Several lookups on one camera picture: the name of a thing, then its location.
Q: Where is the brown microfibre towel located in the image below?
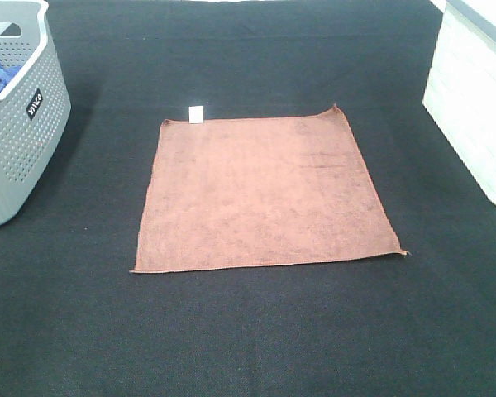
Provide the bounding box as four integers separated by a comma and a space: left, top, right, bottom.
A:
134, 107, 402, 274

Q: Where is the white towel care label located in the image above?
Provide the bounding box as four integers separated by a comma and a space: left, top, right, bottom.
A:
188, 105, 204, 124

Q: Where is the grey perforated laundry basket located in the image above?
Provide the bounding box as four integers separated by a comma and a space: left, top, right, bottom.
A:
0, 1, 71, 226

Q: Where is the white storage bin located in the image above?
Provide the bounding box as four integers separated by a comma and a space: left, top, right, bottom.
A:
422, 1, 496, 206

